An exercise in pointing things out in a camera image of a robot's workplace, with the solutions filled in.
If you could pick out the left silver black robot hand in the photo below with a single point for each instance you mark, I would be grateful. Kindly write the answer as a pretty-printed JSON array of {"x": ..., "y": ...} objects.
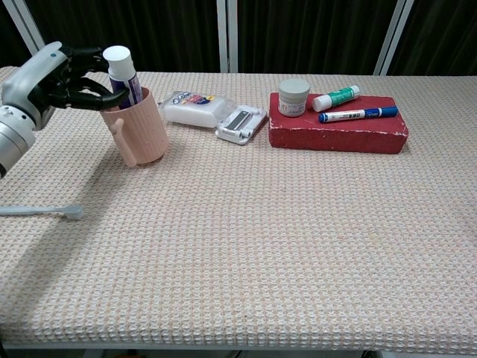
[{"x": 35, "y": 85}]

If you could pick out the white-capped purple tube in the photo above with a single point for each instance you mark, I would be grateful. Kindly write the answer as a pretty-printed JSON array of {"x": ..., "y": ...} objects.
[{"x": 120, "y": 67}]

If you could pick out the pink plastic mug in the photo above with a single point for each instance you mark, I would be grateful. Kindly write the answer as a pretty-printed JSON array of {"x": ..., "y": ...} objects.
[{"x": 143, "y": 130}]

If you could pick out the dark pleated curtain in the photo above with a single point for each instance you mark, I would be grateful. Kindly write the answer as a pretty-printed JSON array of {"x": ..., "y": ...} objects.
[
  {"x": 149, "y": 26},
  {"x": 309, "y": 37},
  {"x": 7, "y": 44},
  {"x": 443, "y": 37}
]

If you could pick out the white printed soap packet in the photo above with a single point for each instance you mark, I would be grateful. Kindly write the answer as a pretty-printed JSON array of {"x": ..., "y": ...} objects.
[{"x": 192, "y": 110}]

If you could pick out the beige woven tablecloth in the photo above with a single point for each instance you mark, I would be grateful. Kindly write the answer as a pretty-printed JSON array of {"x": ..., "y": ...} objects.
[{"x": 238, "y": 242}]

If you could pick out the grey lidded cream jar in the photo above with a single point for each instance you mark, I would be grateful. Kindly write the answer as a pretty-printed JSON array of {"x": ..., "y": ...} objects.
[{"x": 293, "y": 98}]

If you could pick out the green white glue stick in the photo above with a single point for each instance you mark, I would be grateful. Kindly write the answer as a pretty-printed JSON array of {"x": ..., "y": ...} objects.
[{"x": 335, "y": 97}]

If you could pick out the red brick block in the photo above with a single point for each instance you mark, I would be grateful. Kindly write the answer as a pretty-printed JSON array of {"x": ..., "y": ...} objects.
[{"x": 335, "y": 138}]

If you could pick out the blue white marker pen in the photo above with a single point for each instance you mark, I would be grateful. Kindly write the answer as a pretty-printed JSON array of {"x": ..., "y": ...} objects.
[{"x": 357, "y": 115}]

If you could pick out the white slanted frame post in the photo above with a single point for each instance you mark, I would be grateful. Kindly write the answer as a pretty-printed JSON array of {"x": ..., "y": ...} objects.
[
  {"x": 395, "y": 37},
  {"x": 26, "y": 26}
]

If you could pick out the white upright frame post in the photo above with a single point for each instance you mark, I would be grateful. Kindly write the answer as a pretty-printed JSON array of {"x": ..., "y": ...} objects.
[{"x": 227, "y": 37}]

